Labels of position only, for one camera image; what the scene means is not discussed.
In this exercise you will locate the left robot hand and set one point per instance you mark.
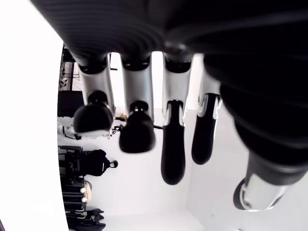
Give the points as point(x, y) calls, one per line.
point(192, 29)

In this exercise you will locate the silver humanoid robot legs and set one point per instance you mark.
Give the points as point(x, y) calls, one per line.
point(66, 128)

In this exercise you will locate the black backpack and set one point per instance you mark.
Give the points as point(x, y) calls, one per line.
point(95, 162)

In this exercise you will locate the black and white ball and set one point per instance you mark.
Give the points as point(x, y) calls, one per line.
point(63, 82)

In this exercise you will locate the black cabinet on casters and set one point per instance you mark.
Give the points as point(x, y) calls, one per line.
point(68, 103)

